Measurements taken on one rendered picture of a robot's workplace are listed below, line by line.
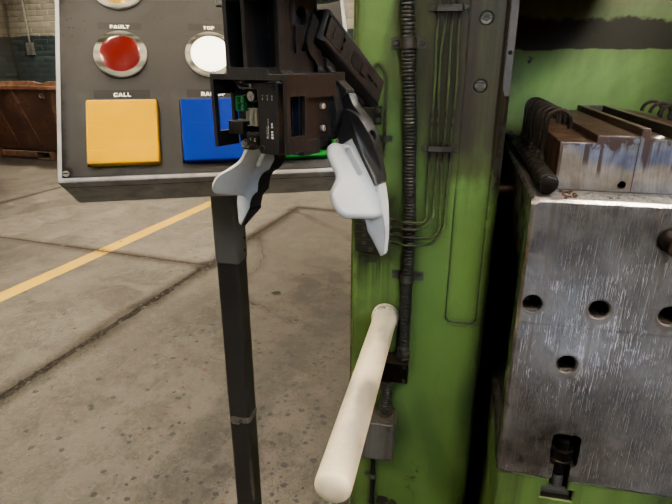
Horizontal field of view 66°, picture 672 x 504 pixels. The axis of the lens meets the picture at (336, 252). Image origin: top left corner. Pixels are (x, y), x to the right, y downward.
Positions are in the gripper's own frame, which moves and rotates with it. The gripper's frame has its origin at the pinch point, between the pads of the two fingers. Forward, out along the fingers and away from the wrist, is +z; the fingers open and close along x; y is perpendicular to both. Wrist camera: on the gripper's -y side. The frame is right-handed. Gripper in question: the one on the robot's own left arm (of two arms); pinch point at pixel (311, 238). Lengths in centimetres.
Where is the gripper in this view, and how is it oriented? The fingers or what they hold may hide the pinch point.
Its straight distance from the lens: 45.4
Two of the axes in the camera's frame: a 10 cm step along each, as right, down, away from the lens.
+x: 8.3, 1.9, -5.2
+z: 0.0, 9.4, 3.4
